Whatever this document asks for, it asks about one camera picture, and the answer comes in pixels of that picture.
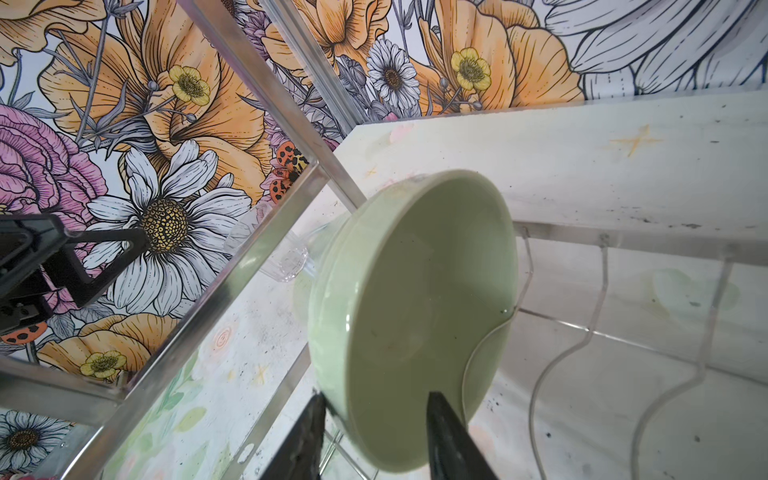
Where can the translucent pale green lid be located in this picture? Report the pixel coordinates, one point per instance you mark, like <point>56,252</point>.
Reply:
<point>316,243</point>

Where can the light green ceramic bowl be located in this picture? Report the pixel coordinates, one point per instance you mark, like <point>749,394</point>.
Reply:
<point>412,295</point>

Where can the clear faceted glass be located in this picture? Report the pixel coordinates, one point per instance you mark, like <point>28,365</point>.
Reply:
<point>288,258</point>

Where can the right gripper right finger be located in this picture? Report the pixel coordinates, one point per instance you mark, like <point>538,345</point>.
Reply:
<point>452,453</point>

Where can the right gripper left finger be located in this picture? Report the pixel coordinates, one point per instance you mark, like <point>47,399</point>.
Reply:
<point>299,456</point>

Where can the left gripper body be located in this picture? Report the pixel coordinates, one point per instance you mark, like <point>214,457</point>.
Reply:
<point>27,241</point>

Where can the steel two-tier dish rack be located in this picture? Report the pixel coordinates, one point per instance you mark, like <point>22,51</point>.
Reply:
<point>612,128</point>

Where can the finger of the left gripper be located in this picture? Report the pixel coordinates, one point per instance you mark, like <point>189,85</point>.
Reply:
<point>86,263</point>

